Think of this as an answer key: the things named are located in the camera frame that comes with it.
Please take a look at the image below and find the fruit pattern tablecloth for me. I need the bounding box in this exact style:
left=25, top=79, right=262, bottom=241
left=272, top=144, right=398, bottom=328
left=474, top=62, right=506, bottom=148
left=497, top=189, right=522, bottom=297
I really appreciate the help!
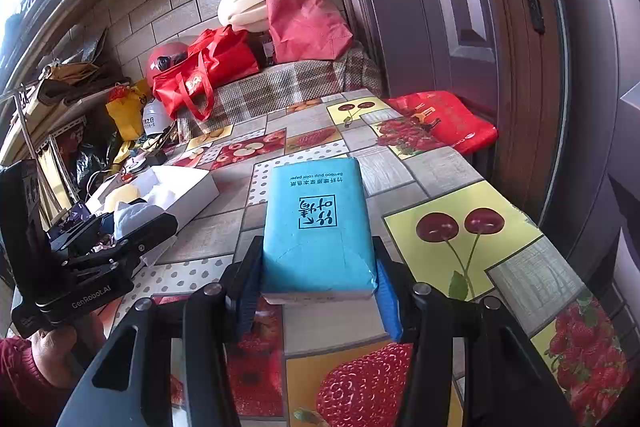
left=84, top=89, right=637, bottom=427

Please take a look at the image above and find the white helmet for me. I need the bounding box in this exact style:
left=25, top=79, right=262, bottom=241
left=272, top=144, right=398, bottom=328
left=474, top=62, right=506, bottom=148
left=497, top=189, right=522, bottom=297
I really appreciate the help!
left=142, top=98, right=172, bottom=136

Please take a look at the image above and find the red plastic bag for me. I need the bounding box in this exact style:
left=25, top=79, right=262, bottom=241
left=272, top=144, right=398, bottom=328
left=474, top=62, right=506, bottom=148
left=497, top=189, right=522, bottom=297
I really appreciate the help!
left=386, top=91, right=498, bottom=155

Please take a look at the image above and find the black power adapter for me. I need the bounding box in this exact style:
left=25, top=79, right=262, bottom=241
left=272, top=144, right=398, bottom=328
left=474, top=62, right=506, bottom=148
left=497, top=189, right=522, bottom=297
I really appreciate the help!
left=145, top=150, right=167, bottom=166

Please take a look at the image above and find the black plastic bag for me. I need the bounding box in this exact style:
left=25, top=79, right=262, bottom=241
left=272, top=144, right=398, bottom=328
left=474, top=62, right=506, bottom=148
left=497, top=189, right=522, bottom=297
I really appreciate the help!
left=75, top=142, right=111, bottom=192

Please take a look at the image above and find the yellow hexagonal sponge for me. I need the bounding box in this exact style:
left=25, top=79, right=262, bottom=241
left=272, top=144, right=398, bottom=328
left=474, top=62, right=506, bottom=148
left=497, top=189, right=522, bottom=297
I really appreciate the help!
left=103, top=184, right=140, bottom=212

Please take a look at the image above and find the cream folded foam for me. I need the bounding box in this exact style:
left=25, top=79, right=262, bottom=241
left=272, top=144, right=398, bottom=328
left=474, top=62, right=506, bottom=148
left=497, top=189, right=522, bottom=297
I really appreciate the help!
left=217, top=0, right=269, bottom=34

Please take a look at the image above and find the white cloth glove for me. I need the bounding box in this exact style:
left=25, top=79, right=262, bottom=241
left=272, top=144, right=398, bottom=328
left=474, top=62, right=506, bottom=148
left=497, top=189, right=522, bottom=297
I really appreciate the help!
left=113, top=202, right=164, bottom=241

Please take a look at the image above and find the teal tissue pack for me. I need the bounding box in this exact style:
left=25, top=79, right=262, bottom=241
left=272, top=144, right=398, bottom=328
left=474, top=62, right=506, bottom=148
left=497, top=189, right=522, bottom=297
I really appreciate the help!
left=260, top=158, right=378, bottom=305

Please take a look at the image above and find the person's left hand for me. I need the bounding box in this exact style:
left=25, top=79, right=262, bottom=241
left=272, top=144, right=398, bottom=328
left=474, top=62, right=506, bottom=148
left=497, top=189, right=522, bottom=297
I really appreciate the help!
left=29, top=313, right=105, bottom=389

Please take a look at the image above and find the white shallow cardboard box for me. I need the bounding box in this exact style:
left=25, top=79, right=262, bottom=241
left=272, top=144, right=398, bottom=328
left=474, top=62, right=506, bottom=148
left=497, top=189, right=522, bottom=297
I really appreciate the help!
left=84, top=164, right=222, bottom=268

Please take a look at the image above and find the red paper bag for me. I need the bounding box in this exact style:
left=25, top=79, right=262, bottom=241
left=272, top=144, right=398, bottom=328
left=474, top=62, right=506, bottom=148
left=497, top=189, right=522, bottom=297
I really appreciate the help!
left=266, top=0, right=354, bottom=64

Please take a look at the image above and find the plaid covered bench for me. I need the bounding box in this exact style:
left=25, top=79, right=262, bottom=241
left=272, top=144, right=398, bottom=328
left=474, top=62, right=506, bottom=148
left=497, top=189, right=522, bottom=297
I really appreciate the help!
left=177, top=43, right=386, bottom=142

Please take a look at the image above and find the yellow shopping bag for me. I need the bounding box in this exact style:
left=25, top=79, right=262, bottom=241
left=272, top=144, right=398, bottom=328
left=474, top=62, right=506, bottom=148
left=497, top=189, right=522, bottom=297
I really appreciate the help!
left=105, top=79, right=151, bottom=141

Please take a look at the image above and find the pink helmet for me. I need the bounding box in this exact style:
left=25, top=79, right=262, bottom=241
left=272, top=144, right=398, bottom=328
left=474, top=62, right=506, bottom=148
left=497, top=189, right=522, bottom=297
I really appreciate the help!
left=144, top=40, right=188, bottom=88

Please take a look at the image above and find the brown wooden door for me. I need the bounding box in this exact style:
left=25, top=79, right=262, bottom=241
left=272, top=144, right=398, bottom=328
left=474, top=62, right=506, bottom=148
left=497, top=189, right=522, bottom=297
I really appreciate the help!
left=345, top=0, right=639, bottom=288

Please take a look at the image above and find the metal storage shelf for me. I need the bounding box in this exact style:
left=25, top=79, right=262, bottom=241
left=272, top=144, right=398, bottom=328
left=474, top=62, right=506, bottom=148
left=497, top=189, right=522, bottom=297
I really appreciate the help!
left=1, top=63, right=131, bottom=211

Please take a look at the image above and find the red tote bag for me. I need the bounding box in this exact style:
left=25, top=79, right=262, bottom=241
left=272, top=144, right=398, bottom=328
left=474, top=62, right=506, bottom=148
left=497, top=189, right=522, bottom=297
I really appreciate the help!
left=152, top=25, right=260, bottom=121

